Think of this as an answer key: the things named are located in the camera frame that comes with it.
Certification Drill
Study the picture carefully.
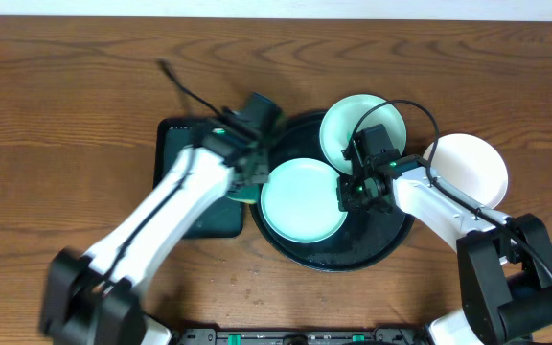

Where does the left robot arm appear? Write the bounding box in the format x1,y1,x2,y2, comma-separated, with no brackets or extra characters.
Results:
38,93,286,345

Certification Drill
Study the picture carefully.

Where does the right black cable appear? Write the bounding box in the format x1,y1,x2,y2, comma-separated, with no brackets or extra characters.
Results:
350,99,552,345

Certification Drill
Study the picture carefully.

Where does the round black tray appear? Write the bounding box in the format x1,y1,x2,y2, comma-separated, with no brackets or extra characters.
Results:
249,110,414,272

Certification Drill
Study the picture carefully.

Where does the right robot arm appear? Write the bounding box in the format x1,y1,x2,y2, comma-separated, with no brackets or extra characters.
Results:
336,155,552,344

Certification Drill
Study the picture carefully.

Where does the white plate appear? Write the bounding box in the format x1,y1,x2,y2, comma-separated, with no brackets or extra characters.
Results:
431,133,509,209

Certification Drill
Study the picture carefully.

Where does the green yellow sponge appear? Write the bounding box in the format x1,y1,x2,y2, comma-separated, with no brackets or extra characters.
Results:
226,185,261,204

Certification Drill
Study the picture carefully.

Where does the mint green plate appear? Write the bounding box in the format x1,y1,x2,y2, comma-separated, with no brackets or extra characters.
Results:
260,158,348,243
319,94,406,175

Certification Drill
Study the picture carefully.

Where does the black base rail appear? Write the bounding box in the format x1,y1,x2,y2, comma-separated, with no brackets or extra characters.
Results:
170,327,432,345

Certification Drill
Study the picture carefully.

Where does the black cable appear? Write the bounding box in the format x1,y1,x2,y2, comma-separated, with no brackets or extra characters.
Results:
350,99,552,345
156,57,224,119

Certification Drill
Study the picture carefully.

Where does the rectangular black sponge tray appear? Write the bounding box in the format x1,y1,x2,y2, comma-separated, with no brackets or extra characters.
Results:
153,118,244,239

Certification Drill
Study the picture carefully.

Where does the left black cable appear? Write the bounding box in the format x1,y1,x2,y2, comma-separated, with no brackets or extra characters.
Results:
156,57,224,119

